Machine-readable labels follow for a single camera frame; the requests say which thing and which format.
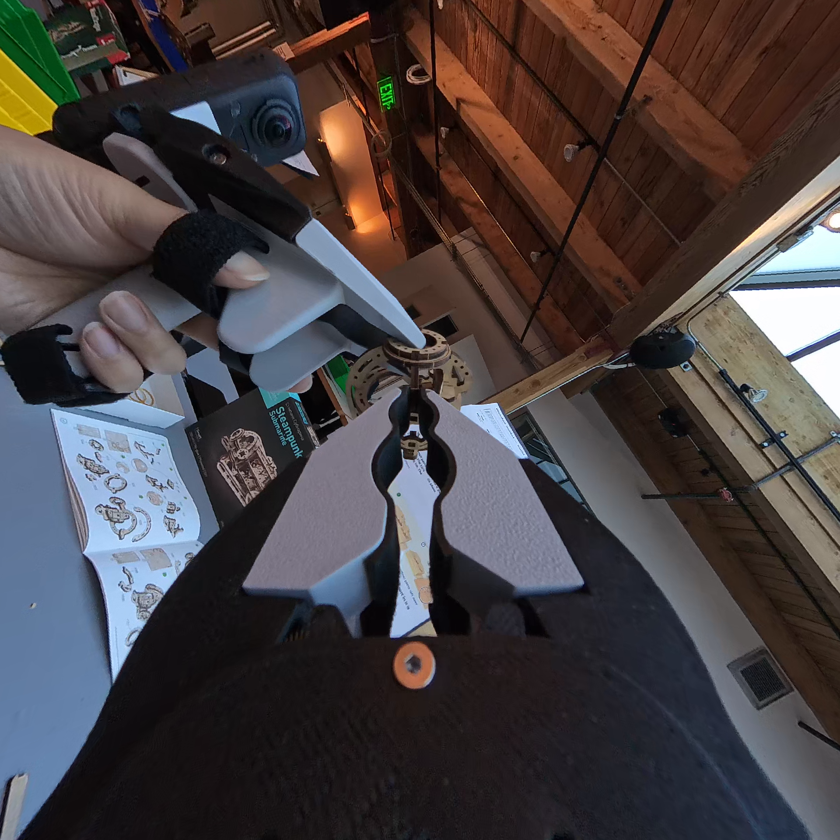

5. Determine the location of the black ceiling speaker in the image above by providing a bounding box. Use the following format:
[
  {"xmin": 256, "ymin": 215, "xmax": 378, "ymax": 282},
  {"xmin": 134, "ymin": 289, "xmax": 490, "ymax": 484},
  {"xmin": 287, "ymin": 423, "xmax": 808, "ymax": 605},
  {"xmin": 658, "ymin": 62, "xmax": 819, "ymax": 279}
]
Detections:
[{"xmin": 630, "ymin": 330, "xmax": 698, "ymax": 370}]

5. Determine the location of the white cardboard tray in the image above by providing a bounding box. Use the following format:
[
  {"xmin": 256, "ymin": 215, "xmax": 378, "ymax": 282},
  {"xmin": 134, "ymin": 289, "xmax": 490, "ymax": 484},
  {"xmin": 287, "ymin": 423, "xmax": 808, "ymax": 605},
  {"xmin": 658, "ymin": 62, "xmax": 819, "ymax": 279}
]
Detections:
[{"xmin": 79, "ymin": 377, "xmax": 186, "ymax": 431}]

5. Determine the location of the person's left hand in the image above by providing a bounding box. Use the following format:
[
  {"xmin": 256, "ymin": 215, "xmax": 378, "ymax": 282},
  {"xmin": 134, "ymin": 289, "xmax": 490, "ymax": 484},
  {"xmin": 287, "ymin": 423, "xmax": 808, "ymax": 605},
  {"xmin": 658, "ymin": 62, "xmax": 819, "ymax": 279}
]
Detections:
[{"xmin": 0, "ymin": 125, "xmax": 315, "ymax": 396}]

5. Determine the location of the black model kit box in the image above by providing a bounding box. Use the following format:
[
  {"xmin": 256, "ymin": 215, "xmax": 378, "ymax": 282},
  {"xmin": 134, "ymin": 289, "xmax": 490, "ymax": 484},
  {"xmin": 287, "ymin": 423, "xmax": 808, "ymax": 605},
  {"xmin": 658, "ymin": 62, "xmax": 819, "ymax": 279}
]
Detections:
[{"xmin": 185, "ymin": 387, "xmax": 322, "ymax": 529}]

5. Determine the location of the red and green box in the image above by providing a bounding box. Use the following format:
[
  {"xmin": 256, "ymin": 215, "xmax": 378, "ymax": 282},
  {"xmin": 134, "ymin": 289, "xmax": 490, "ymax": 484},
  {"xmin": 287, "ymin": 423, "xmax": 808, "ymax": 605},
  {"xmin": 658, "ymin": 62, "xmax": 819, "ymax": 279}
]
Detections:
[{"xmin": 45, "ymin": 0, "xmax": 130, "ymax": 71}]

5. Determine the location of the open instruction booklet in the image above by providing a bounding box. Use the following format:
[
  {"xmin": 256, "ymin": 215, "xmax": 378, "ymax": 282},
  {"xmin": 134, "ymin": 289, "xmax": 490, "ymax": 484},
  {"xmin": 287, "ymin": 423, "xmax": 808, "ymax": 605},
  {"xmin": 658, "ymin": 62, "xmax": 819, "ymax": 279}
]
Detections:
[{"xmin": 51, "ymin": 408, "xmax": 222, "ymax": 683}]

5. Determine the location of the green plastic bin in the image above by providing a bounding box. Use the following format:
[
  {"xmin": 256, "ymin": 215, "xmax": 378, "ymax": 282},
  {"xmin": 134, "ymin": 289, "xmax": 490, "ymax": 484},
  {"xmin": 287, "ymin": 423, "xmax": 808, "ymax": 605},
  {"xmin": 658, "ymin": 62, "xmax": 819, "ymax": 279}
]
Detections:
[{"xmin": 0, "ymin": 0, "xmax": 81, "ymax": 106}]

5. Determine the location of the small wooden model assembly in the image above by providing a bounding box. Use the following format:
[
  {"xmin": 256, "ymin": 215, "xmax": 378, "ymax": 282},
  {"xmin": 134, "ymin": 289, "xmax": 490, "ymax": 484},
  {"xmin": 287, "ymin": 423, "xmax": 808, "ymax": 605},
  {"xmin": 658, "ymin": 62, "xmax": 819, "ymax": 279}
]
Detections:
[{"xmin": 346, "ymin": 330, "xmax": 475, "ymax": 462}]

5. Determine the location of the small wall grille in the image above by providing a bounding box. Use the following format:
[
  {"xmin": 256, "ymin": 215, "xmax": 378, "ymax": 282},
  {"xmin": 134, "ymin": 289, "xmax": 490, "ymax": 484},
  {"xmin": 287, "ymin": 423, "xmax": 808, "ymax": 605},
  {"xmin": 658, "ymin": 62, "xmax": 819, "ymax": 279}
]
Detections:
[{"xmin": 727, "ymin": 646, "xmax": 796, "ymax": 711}]

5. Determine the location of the thin wooden stick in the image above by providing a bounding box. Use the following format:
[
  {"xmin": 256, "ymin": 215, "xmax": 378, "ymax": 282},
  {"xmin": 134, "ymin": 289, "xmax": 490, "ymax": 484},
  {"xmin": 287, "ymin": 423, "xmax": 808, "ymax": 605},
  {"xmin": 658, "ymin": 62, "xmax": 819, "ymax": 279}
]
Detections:
[{"xmin": 0, "ymin": 773, "xmax": 29, "ymax": 836}]

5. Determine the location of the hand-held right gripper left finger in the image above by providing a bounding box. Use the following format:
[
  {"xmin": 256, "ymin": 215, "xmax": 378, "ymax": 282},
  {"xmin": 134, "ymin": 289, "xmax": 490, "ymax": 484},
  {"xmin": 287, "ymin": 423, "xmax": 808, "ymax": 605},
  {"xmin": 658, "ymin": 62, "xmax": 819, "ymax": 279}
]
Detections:
[{"xmin": 241, "ymin": 387, "xmax": 403, "ymax": 636}]

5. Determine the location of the white instruction sheet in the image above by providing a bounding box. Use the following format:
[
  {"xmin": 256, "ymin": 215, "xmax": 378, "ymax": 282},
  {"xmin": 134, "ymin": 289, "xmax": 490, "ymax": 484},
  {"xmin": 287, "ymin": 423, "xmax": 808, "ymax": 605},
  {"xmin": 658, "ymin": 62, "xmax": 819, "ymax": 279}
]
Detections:
[{"xmin": 389, "ymin": 402, "xmax": 530, "ymax": 637}]

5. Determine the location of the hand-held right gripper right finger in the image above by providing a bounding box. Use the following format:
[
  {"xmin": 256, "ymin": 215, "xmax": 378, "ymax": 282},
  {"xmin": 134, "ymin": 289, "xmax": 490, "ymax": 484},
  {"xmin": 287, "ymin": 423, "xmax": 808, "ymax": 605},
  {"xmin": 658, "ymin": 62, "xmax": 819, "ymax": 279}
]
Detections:
[{"xmin": 422, "ymin": 390, "xmax": 586, "ymax": 634}]

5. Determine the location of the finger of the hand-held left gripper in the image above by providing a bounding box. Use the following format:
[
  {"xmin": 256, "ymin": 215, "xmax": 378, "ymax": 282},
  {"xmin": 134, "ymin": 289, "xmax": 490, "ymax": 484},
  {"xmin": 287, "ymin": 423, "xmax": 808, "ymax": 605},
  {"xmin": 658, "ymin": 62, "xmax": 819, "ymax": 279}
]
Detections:
[
  {"xmin": 294, "ymin": 218, "xmax": 429, "ymax": 351},
  {"xmin": 218, "ymin": 245, "xmax": 389, "ymax": 395}
]

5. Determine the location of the yellow plastic bin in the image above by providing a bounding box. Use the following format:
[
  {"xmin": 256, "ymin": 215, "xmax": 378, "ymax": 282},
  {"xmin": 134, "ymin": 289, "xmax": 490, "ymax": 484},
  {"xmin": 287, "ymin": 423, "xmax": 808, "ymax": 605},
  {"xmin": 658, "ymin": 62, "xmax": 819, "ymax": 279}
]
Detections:
[{"xmin": 0, "ymin": 49, "xmax": 59, "ymax": 137}]

